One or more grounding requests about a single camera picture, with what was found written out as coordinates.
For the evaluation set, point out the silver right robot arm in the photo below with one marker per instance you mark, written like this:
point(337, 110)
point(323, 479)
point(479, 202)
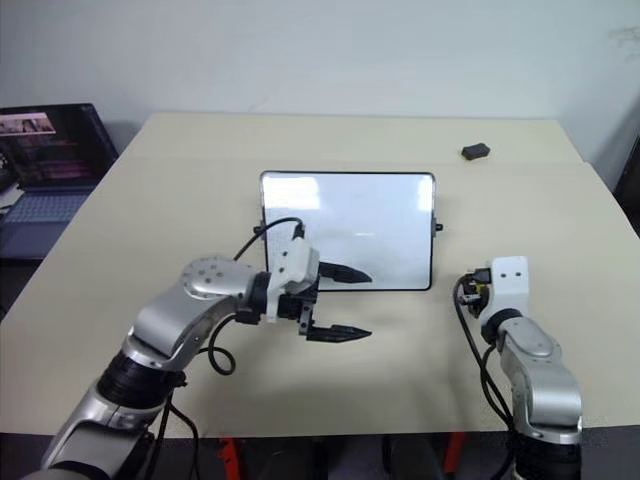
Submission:
point(540, 370)

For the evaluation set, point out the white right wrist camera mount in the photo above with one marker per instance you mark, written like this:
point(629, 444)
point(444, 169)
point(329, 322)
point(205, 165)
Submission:
point(510, 285)

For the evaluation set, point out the orange table leg bracket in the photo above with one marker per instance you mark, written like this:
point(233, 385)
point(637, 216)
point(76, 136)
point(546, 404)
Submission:
point(455, 452)
point(229, 457)

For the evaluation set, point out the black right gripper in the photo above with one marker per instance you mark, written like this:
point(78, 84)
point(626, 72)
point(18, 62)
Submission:
point(475, 302)

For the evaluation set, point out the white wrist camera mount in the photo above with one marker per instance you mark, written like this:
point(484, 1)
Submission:
point(295, 270)
point(510, 285)

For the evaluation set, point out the open blue laptop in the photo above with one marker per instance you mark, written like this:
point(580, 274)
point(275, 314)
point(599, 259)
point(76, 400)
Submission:
point(50, 155)

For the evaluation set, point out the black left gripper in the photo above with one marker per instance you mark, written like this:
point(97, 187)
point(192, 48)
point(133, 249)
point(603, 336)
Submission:
point(302, 307)

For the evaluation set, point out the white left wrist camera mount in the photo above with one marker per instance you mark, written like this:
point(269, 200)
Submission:
point(295, 270)

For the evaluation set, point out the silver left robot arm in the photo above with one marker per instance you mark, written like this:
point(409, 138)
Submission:
point(170, 315)

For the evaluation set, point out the small whiteboard on stand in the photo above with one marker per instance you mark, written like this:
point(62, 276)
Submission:
point(370, 220)

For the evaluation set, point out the dark side desk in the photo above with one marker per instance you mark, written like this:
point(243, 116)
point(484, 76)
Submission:
point(122, 132)

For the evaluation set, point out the small black block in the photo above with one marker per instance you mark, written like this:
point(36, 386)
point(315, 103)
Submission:
point(475, 151)

